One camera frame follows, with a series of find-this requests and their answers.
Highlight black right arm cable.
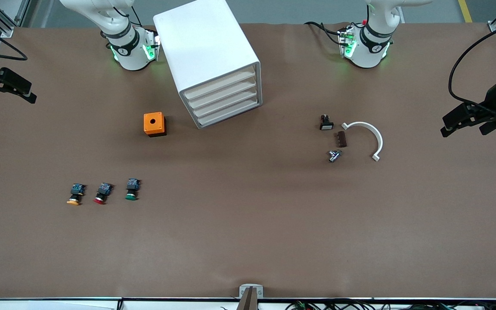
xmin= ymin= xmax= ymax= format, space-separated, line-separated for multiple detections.
xmin=0 ymin=17 xmax=28 ymax=61

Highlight black base cable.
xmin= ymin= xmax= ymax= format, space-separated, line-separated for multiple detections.
xmin=304 ymin=21 xmax=343 ymax=46
xmin=119 ymin=4 xmax=145 ymax=31

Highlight brown table mat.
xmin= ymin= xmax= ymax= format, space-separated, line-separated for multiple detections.
xmin=0 ymin=22 xmax=496 ymax=301

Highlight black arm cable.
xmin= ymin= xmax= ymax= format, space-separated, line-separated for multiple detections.
xmin=448 ymin=15 xmax=496 ymax=113
xmin=0 ymin=17 xmax=28 ymax=61

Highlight green push button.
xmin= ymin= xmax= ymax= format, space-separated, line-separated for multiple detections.
xmin=125 ymin=178 xmax=141 ymax=201

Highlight tangled black cables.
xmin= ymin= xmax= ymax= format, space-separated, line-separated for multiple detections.
xmin=220 ymin=299 xmax=496 ymax=310

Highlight red push button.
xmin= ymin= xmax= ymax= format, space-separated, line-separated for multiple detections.
xmin=93 ymin=182 xmax=114 ymax=205

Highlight yellow push button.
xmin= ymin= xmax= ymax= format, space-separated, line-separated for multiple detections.
xmin=66 ymin=183 xmax=86 ymax=206

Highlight grey table edge clamp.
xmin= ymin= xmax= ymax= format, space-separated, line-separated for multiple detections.
xmin=236 ymin=283 xmax=264 ymax=310

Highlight orange button enclosure box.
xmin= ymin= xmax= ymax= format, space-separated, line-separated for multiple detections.
xmin=143 ymin=112 xmax=167 ymax=137

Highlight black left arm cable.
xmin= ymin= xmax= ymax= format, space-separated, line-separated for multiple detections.
xmin=448 ymin=15 xmax=496 ymax=113

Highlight white table edge rail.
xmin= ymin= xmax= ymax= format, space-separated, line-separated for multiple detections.
xmin=0 ymin=297 xmax=496 ymax=310

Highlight white curved bracket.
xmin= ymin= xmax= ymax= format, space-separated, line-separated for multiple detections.
xmin=341 ymin=121 xmax=383 ymax=162

